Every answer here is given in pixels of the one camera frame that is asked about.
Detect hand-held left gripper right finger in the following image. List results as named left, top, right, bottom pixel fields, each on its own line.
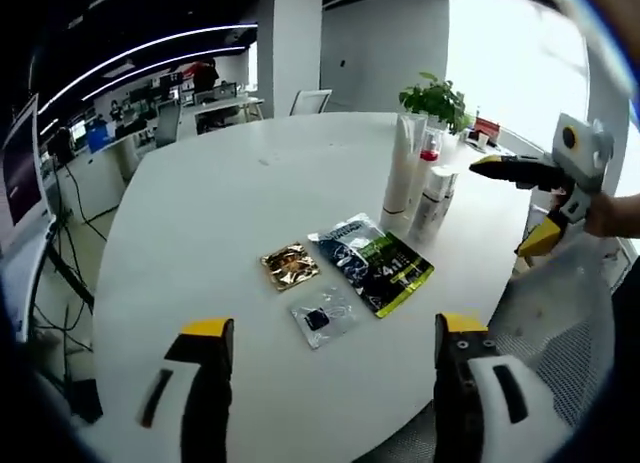
left=433, top=311, right=556, bottom=463

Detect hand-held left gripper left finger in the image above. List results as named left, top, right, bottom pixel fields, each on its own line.
left=137, top=316, right=235, bottom=463

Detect red collar skincare pump bottle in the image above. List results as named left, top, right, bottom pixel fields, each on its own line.
left=418, top=130, right=444, bottom=204

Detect tall white skincare tube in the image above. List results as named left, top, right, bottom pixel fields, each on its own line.
left=380, top=113, right=429, bottom=229

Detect dark green skincare sachet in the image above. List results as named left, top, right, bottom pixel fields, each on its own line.
left=307, top=212, right=435, bottom=320

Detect clear silver skincare sachet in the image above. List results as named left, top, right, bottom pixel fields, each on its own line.
left=289, top=284, right=364, bottom=351

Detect gold foil skincare sachet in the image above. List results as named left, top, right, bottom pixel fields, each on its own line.
left=259, top=241, right=321, bottom=294

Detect person's right hand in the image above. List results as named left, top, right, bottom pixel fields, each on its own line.
left=583, top=191, right=620, bottom=237

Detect red box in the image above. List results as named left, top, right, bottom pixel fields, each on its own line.
left=473, top=117, right=503, bottom=142

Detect black floor box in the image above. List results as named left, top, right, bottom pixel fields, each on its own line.
left=69, top=380, right=105, bottom=425

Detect white mesh office chair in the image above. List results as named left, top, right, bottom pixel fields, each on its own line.
left=339, top=232, right=617, bottom=463

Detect potted green plant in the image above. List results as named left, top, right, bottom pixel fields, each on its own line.
left=398, top=72, right=474, bottom=134

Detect long white workstation desk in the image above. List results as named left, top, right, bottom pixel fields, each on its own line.
left=64, top=127, right=157, bottom=219

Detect blue box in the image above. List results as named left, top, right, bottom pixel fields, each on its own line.
left=87, top=124, right=118, bottom=155

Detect white laptop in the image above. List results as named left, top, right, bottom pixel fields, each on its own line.
left=0, top=93, right=57, bottom=329

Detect grey mesh office chair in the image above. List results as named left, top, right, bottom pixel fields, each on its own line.
left=154, top=102, right=183, bottom=150

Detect white office desk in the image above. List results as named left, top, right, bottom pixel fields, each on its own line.
left=192, top=95, right=265, bottom=135

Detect black floor cables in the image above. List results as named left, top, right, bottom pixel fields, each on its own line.
left=29, top=162, right=109, bottom=365

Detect white frame office chair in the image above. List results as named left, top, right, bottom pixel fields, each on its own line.
left=289, top=88, right=334, bottom=117

